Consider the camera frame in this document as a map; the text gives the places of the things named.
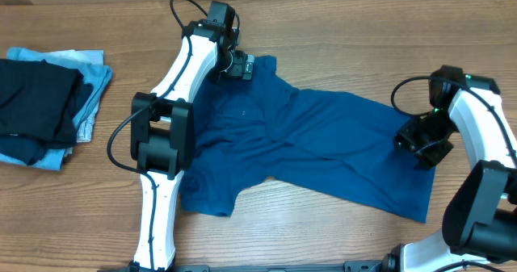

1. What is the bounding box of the blue polo shirt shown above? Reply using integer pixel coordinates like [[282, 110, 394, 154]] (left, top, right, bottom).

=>
[[179, 56, 435, 222]]

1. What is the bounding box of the light blue folded garment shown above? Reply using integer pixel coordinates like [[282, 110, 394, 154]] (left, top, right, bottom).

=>
[[0, 46, 113, 172]]

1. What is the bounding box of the black folded garment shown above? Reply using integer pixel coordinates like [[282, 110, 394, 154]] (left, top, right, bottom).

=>
[[1, 59, 93, 149]]

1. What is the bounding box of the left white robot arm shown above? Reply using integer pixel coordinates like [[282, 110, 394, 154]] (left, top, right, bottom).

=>
[[128, 1, 254, 271]]

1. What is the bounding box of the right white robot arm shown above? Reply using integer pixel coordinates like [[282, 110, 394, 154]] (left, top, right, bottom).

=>
[[375, 65, 516, 272]]

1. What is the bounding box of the dark navy folded garment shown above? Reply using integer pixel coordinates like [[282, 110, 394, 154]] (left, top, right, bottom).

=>
[[1, 83, 93, 165]]

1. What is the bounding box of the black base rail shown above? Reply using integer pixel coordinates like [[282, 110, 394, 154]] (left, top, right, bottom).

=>
[[99, 259, 389, 272]]

